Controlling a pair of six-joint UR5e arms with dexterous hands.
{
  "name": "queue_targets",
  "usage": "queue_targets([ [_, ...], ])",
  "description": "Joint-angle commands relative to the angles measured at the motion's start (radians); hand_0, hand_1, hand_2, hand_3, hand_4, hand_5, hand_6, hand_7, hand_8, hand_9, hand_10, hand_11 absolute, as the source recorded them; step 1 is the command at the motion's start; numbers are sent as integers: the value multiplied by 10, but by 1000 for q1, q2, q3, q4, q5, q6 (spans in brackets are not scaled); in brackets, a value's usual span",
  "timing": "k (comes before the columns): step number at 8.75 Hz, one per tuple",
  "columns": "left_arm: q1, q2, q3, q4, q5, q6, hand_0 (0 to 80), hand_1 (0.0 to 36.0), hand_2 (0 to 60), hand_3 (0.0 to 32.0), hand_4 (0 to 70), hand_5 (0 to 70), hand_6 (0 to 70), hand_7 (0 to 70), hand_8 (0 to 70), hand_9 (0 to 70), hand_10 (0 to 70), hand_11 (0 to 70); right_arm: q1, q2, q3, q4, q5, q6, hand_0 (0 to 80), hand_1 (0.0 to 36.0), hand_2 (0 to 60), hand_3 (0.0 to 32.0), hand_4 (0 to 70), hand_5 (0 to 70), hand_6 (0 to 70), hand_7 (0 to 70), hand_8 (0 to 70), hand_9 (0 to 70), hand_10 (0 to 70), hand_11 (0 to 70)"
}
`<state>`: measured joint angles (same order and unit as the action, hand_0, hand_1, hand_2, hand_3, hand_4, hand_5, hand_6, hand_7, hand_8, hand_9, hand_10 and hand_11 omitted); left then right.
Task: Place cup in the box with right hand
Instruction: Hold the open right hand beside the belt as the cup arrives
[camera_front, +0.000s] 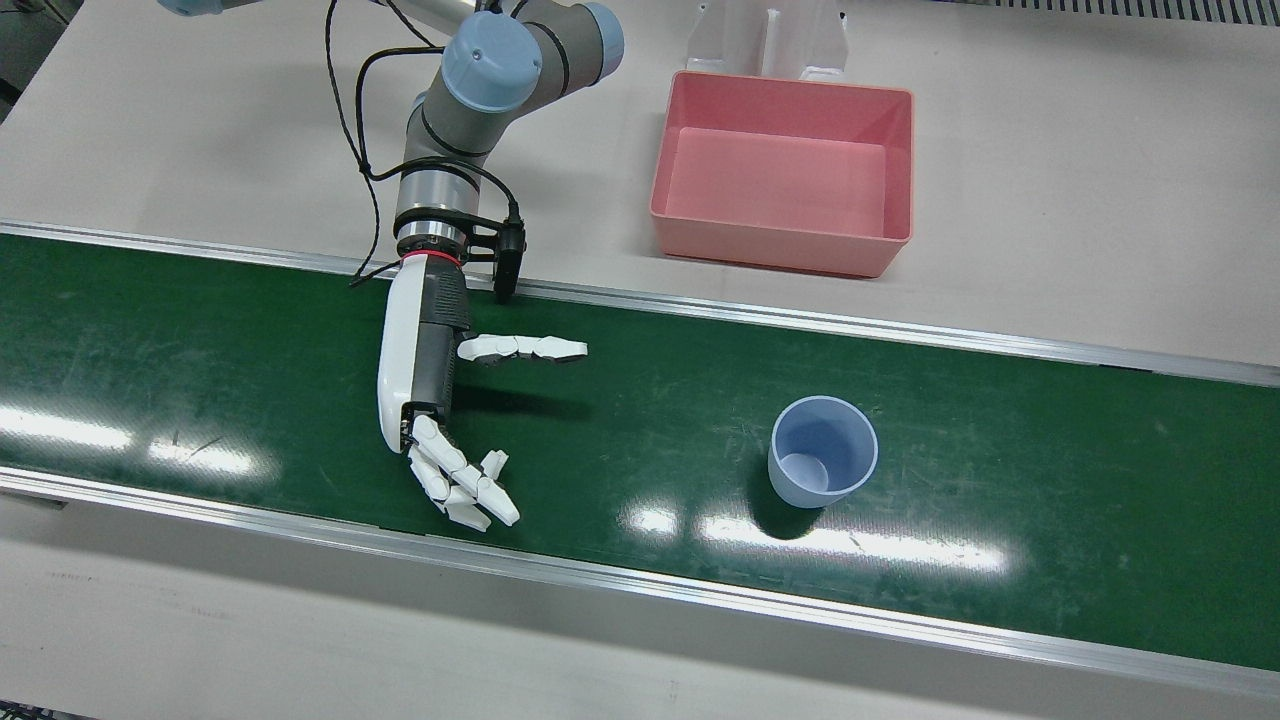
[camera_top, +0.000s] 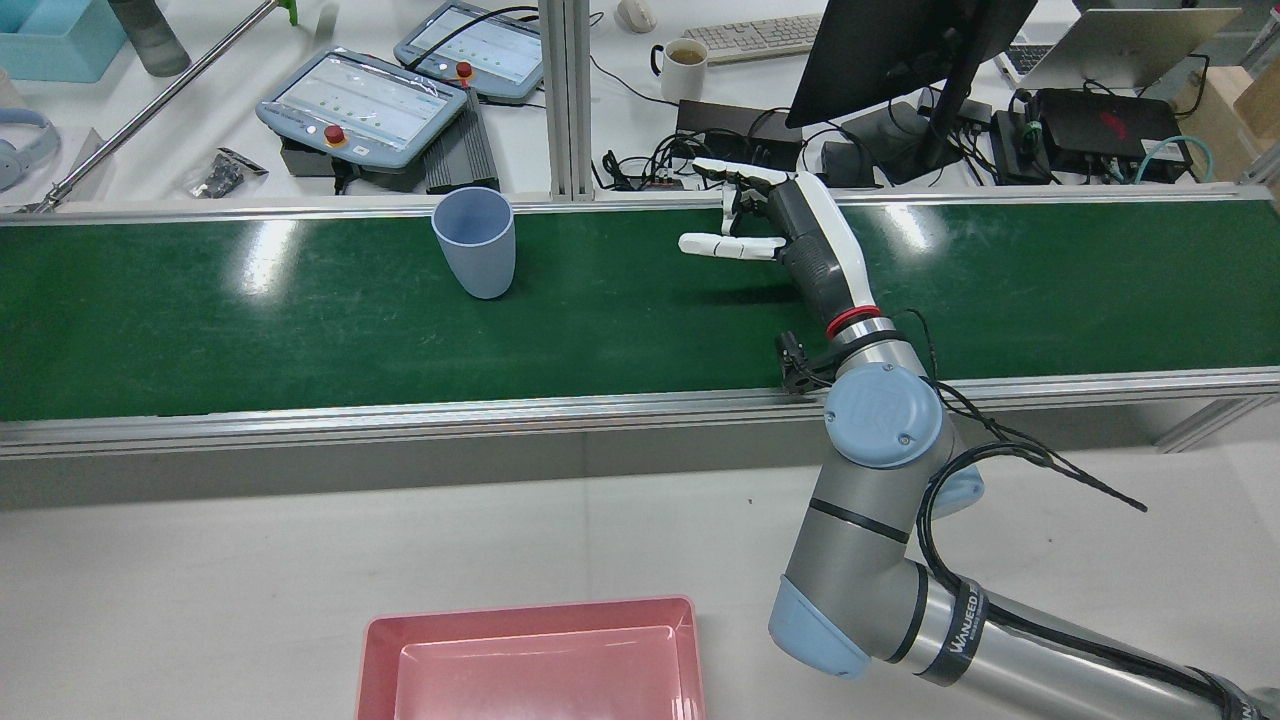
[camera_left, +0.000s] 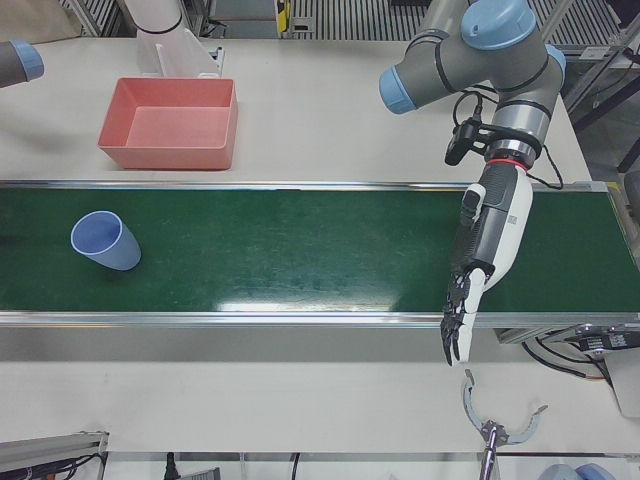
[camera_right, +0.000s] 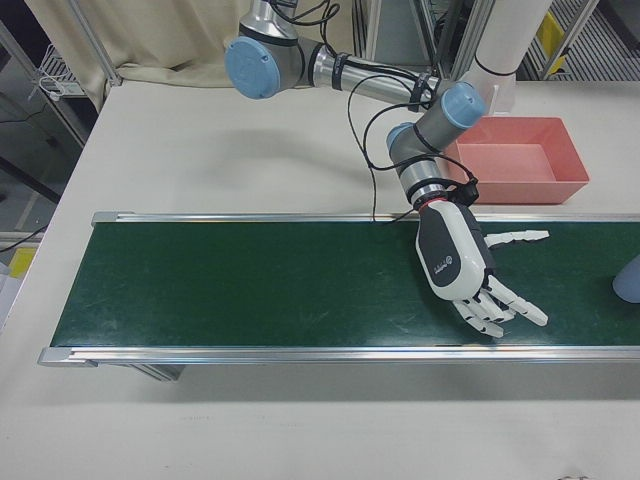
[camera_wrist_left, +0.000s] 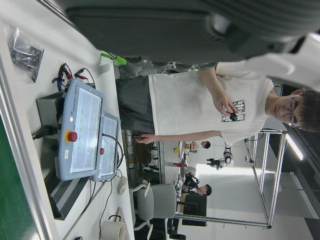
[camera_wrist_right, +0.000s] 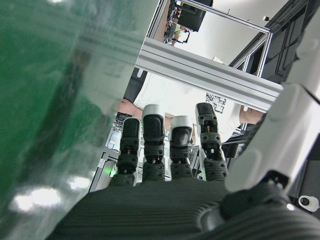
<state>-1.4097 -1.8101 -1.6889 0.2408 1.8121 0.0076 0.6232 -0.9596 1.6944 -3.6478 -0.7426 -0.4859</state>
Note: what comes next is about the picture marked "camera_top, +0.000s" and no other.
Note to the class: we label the pink plastic box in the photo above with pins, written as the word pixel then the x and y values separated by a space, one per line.
pixel 540 670

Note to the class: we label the cardboard box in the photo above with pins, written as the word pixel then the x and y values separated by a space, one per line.
pixel 1230 110

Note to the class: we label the aluminium profile post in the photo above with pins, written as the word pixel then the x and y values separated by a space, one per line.
pixel 565 100

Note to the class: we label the small black power adapter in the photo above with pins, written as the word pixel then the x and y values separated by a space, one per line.
pixel 848 165

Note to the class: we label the light blue storage bin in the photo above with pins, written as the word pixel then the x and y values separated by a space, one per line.
pixel 60 50

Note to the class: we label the silver blue robot right arm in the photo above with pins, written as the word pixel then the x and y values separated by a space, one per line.
pixel 880 520

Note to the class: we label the small grey teach pendant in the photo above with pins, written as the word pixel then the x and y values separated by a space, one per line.
pixel 480 45

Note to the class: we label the white computer mouse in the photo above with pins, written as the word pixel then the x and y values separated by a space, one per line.
pixel 636 14

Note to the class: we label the grey metal bottle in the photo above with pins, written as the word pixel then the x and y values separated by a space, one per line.
pixel 150 35

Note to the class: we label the green conveyor belt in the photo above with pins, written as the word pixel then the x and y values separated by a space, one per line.
pixel 300 320

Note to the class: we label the silver metal rod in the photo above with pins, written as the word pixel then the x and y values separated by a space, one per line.
pixel 130 115

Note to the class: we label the white coffee mug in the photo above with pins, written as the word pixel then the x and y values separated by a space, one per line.
pixel 685 75

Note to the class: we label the black docking box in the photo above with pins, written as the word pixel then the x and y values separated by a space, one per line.
pixel 720 120

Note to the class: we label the plastic bag with black parts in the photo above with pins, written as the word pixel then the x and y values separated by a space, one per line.
pixel 222 175

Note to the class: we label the black mini computer red logo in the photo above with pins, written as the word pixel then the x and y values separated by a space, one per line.
pixel 1100 125

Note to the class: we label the silver laptop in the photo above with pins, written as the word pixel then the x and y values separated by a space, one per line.
pixel 1120 45

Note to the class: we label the light blue plastic cup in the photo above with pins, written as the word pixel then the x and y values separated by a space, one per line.
pixel 478 250

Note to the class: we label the grey white robot right hand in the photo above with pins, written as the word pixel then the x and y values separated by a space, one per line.
pixel 815 250

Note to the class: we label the black computer monitor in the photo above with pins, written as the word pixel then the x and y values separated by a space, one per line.
pixel 880 50

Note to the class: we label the large grey teach pendant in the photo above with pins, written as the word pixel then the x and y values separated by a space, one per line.
pixel 370 100

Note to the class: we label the light blue headphones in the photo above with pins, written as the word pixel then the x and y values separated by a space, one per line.
pixel 40 150

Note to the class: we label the black finned power unit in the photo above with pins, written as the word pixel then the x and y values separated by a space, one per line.
pixel 462 155

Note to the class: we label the white computer keyboard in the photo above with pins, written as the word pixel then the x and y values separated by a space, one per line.
pixel 750 38

